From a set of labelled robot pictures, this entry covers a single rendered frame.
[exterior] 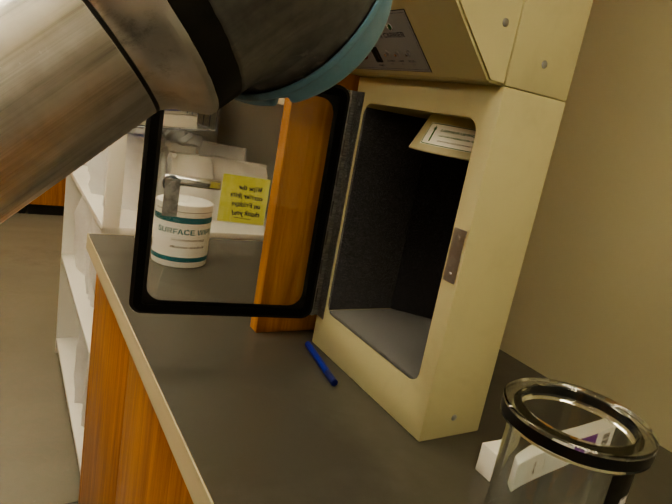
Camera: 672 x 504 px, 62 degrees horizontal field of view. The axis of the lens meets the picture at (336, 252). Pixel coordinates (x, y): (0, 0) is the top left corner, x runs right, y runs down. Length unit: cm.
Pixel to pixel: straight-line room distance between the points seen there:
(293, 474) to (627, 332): 64
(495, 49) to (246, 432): 55
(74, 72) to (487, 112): 55
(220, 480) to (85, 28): 53
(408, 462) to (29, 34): 65
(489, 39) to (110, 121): 50
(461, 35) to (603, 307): 61
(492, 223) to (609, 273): 41
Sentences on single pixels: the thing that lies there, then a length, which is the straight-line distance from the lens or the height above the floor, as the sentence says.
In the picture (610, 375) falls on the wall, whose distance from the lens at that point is 111.
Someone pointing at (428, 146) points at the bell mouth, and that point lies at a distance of 80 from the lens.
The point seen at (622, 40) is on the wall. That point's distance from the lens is 116.
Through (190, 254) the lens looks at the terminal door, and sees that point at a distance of 91.
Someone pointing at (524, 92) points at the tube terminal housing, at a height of 141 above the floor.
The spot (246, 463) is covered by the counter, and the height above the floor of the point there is 94.
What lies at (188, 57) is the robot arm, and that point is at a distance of 23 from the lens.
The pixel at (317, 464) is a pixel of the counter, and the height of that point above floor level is 94.
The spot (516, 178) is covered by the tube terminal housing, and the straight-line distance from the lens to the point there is 74.
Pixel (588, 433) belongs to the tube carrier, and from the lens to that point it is 52.
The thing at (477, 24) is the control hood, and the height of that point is 146.
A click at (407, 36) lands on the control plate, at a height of 145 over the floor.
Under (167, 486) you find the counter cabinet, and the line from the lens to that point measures 93.
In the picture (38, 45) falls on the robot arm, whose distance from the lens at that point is 24.
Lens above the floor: 135
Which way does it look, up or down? 14 degrees down
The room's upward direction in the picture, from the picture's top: 10 degrees clockwise
